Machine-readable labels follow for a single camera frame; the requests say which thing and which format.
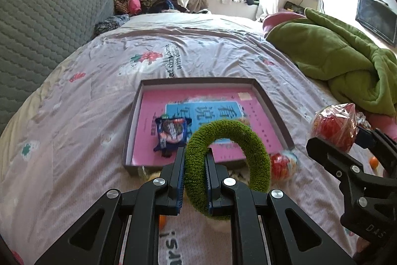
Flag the small orange tangerine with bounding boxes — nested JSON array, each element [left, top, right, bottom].
[[369, 156, 379, 169]]

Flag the yellow bread package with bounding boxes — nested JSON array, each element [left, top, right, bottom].
[[137, 166, 161, 182]]

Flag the dark patterned cloth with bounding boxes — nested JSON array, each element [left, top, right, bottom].
[[94, 14, 130, 36]]

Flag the red toy egg blue wrapper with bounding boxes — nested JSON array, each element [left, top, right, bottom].
[[270, 151, 299, 182]]

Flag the shallow grey cardboard box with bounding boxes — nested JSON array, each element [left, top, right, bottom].
[[122, 77, 294, 175]]

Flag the pink pillow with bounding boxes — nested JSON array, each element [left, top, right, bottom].
[[263, 11, 305, 34]]

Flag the orange tangerine with leaf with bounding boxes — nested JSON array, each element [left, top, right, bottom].
[[159, 215, 167, 231]]

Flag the blue snack packet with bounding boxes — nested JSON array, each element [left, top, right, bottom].
[[153, 117, 192, 158]]

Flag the pink strawberry bed sheet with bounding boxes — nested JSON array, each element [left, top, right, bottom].
[[0, 13, 370, 265]]

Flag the grey quilted headboard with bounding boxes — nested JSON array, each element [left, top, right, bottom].
[[1, 0, 114, 129]]

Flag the green fuzzy ring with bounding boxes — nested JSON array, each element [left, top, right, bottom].
[[184, 119, 273, 221]]

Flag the green blanket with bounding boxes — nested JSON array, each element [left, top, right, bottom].
[[266, 8, 396, 116]]

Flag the black flat television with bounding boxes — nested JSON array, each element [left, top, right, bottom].
[[355, 0, 396, 47]]

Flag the red toy egg clear wrapper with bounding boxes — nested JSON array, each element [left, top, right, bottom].
[[310, 103, 358, 153]]

